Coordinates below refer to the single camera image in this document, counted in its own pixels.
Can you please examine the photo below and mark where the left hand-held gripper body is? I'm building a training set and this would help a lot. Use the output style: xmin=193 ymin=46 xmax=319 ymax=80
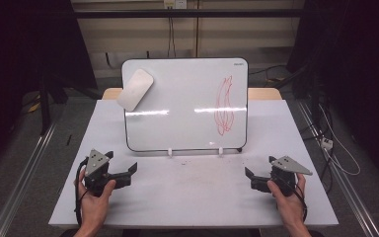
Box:
xmin=84 ymin=148 xmax=111 ymax=198

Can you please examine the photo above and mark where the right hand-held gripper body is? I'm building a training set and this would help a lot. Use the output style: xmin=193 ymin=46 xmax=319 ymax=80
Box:
xmin=268 ymin=155 xmax=314 ymax=198

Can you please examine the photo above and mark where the white whiteboard eraser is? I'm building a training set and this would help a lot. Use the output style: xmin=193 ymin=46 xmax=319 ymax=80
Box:
xmin=116 ymin=68 xmax=155 ymax=113

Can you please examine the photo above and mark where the person's right hand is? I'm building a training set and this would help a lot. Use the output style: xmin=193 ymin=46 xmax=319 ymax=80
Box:
xmin=266 ymin=173 xmax=307 ymax=228

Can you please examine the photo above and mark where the person's left hand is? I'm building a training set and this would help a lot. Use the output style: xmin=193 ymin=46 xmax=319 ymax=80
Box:
xmin=77 ymin=173 xmax=116 ymax=228

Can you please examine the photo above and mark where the white power strip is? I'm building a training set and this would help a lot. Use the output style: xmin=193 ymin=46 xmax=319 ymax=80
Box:
xmin=320 ymin=137 xmax=335 ymax=151

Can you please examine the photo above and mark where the wooden table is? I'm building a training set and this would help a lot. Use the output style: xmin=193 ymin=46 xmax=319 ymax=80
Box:
xmin=102 ymin=87 xmax=283 ymax=101

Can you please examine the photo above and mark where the black metal stand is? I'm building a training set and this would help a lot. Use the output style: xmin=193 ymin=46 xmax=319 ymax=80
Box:
xmin=38 ymin=73 xmax=69 ymax=136

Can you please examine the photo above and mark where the white whiteboard with black rim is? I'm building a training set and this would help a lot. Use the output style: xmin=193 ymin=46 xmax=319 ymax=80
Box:
xmin=120 ymin=57 xmax=250 ymax=153

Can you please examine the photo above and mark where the black curtain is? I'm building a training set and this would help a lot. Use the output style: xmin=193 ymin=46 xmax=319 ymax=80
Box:
xmin=0 ymin=0 xmax=99 ymax=181
xmin=285 ymin=0 xmax=379 ymax=191

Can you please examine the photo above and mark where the black horizontal bar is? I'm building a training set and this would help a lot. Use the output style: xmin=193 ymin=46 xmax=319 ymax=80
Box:
xmin=73 ymin=8 xmax=306 ymax=20

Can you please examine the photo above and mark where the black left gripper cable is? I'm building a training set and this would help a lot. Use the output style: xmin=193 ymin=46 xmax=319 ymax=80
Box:
xmin=74 ymin=157 xmax=91 ymax=227

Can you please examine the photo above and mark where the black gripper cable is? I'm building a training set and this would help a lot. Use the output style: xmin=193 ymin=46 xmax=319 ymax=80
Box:
xmin=74 ymin=157 xmax=91 ymax=227
xmin=287 ymin=182 xmax=308 ymax=222

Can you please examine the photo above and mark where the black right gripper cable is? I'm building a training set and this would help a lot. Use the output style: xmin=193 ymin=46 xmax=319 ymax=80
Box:
xmin=287 ymin=182 xmax=308 ymax=222

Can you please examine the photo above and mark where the metal floor rail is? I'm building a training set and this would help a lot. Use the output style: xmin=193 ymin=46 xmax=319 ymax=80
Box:
xmin=296 ymin=100 xmax=379 ymax=237
xmin=0 ymin=121 xmax=59 ymax=237

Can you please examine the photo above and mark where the white floor cable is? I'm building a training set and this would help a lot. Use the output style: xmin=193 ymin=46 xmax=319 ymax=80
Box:
xmin=318 ymin=103 xmax=361 ymax=177

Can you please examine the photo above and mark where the black floor cable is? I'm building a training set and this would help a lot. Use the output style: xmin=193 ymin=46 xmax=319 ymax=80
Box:
xmin=248 ymin=64 xmax=289 ymax=77

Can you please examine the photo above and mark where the black hanging cable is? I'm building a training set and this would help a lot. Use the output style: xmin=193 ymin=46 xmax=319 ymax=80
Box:
xmin=167 ymin=8 xmax=178 ymax=59

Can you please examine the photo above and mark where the white wall socket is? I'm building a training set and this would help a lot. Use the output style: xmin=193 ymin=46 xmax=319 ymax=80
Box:
xmin=163 ymin=0 xmax=189 ymax=10

